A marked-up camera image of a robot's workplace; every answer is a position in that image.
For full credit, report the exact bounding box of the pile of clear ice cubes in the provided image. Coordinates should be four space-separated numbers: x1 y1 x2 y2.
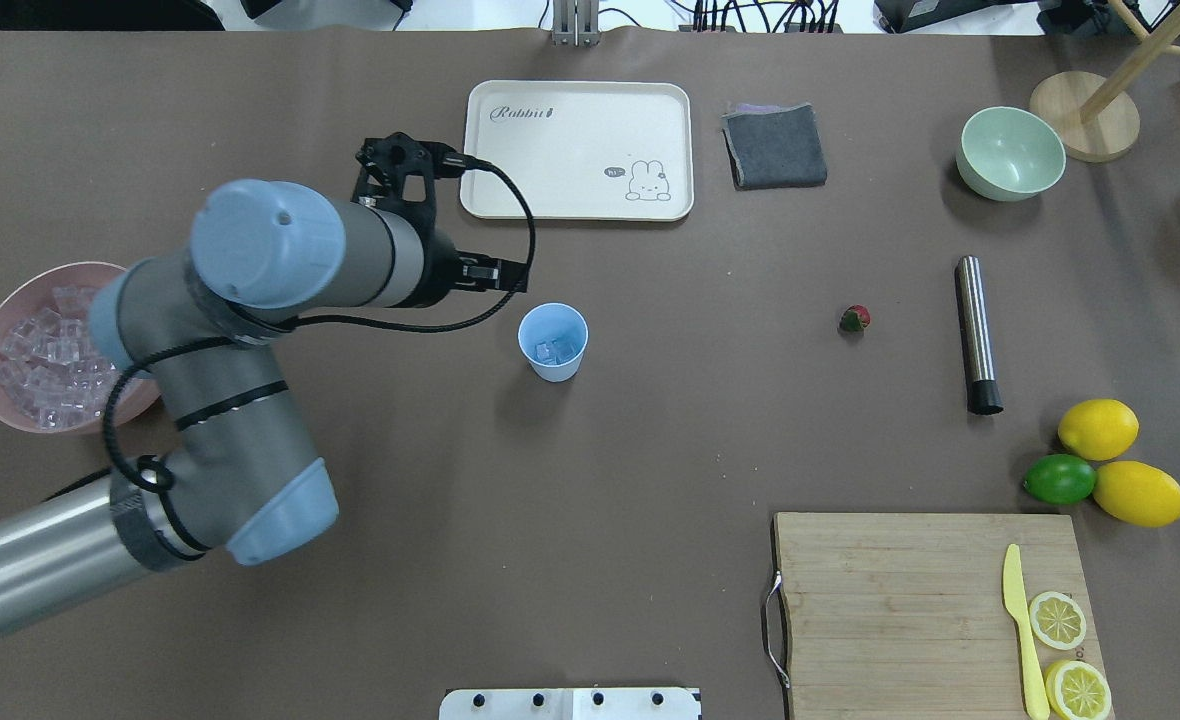
0 284 122 432

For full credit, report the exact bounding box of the lower lemon half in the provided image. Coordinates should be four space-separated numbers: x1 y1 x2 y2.
1044 660 1114 719

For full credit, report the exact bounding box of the mint green bowl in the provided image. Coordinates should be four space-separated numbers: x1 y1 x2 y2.
955 106 1067 202

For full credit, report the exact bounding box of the yellow plastic knife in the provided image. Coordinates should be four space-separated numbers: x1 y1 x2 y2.
1001 544 1051 719

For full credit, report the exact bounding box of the aluminium frame post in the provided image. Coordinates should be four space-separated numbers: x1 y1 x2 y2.
550 0 602 47

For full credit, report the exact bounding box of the grey folded cloth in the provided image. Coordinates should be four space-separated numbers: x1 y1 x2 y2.
721 102 830 191

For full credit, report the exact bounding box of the wooden cutting board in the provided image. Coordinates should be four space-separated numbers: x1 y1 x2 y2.
769 512 1104 719

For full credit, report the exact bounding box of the green lime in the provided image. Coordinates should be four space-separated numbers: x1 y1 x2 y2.
1021 454 1099 506

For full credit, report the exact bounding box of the yellow lemon near scoop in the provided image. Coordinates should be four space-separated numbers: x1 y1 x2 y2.
1056 398 1140 462

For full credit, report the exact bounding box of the wooden cup tree stand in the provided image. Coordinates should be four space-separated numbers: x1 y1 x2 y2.
1029 1 1180 163

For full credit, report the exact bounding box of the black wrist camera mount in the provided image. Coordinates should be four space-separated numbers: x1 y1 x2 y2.
349 132 471 236

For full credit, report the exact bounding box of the light blue plastic cup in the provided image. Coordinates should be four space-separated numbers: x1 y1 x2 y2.
517 302 589 382

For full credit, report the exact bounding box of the clear ice cube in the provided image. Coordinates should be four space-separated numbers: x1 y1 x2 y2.
532 338 581 366

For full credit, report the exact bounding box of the steel muddler black tip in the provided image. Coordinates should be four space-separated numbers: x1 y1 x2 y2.
955 255 1003 415

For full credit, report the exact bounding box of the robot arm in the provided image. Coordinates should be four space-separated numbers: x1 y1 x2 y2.
0 179 532 639

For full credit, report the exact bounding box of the cream serving tray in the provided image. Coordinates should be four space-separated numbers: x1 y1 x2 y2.
463 79 695 222

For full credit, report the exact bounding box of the red strawberry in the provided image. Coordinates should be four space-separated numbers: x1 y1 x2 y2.
838 305 872 334

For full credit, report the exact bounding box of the pink bowl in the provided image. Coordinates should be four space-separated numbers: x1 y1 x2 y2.
0 261 127 436

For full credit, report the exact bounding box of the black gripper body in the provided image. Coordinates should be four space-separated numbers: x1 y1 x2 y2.
415 231 490 307

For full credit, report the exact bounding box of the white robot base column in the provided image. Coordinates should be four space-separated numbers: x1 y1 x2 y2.
438 685 703 719

